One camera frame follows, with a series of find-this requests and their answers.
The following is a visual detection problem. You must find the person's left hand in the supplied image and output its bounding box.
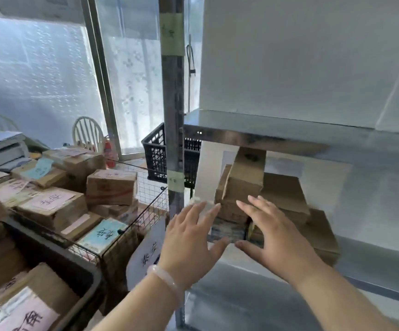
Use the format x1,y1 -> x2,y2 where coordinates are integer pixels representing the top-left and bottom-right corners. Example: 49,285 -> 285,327
157,201 -> 230,290

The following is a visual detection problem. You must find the person's right hand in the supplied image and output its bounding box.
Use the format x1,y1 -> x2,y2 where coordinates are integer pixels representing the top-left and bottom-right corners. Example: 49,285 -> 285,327
234,194 -> 335,286

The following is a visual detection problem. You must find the black wire basket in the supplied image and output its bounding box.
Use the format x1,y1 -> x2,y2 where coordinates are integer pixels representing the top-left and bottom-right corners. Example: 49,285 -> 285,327
0,157 -> 170,294

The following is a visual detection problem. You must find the stack of cardboard boxes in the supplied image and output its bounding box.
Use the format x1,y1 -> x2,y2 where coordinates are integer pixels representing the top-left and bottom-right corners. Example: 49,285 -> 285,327
211,147 -> 342,267

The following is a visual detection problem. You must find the box with orange stripe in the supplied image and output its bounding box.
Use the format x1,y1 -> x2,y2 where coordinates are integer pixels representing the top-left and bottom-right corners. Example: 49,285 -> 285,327
85,169 -> 139,206

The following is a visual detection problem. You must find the yellow-taped brown cardboard box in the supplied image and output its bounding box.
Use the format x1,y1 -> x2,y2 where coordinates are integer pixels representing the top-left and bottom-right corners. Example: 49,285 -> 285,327
0,263 -> 80,331

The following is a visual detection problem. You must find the tall cardboard box pink label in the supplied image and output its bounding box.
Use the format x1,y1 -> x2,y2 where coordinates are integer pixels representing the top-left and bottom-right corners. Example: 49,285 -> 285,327
0,178 -> 40,208

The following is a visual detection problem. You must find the person's right forearm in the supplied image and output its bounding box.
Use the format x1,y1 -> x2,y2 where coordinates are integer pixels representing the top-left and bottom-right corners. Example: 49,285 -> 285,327
295,268 -> 399,331

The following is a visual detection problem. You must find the metal shelving rack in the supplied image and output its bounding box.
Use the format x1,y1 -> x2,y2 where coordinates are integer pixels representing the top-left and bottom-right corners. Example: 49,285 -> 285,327
157,0 -> 399,331

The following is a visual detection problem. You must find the red fire extinguisher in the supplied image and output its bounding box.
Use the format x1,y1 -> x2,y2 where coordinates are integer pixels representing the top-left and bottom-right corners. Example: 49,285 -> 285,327
102,138 -> 120,170

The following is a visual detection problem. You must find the white printer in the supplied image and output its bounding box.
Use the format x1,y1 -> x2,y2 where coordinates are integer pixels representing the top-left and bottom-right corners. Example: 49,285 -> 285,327
0,130 -> 32,170

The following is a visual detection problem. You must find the frosted glass partition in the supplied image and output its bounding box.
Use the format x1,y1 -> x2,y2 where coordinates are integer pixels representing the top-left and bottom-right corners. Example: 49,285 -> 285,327
0,0 -> 204,160

